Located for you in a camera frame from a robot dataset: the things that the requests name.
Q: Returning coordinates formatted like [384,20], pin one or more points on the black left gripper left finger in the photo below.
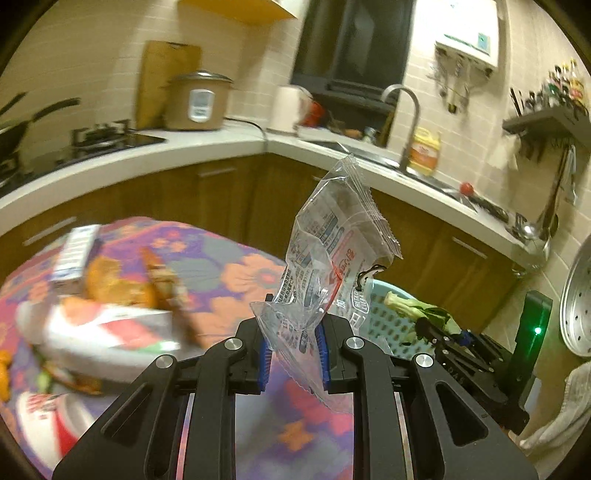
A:
[177,418]

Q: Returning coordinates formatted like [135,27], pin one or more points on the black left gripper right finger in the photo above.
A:
[411,418]

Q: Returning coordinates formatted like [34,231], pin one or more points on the paper instant noodle cup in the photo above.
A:
[103,341]

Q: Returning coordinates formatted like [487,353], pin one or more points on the orange peel piece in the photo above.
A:
[104,284]

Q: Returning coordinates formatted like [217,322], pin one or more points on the white blue milk carton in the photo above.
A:
[75,254]

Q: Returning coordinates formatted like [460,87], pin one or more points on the clear plastic snack wrapper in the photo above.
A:
[339,242]

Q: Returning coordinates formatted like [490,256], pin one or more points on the dark kitchen window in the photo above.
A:
[354,47]

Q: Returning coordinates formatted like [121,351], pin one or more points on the light green plastic basket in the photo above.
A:
[396,335]

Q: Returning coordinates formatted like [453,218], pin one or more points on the wooden cabinet fronts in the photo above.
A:
[253,200]

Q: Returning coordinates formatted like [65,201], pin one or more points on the green vegetable scrap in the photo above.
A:
[414,309]

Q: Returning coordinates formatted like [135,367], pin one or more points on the white cloth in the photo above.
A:
[571,419]

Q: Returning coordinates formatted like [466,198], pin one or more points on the perforated metal steamer tray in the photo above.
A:
[575,304]

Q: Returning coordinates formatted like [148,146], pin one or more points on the floral towel table cover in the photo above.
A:
[285,433]

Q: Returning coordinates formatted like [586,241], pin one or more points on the white curved countertop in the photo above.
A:
[233,141]

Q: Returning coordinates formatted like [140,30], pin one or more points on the red tomato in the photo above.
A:
[467,189]

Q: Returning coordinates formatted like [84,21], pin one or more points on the curved metal sink faucet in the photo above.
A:
[405,121]

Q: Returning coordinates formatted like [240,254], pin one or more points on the yellow dish soap bottle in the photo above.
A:
[425,151]

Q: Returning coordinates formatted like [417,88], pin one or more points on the black gas stove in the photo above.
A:
[85,143]

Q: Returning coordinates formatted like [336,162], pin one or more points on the brown rice cooker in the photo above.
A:
[197,101]

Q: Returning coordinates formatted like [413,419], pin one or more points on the black frying pan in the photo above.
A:
[12,132]

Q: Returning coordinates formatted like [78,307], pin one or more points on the white electric kettle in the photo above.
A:
[291,105]

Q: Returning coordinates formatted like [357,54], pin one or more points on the white water heater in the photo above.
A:
[470,29]

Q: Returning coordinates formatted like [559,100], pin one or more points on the wooden cutting board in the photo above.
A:
[161,62]

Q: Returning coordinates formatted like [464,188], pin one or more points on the yellow upper cabinet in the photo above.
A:
[249,12]

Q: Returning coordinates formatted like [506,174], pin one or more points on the dark wall shelf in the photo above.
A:
[557,122]

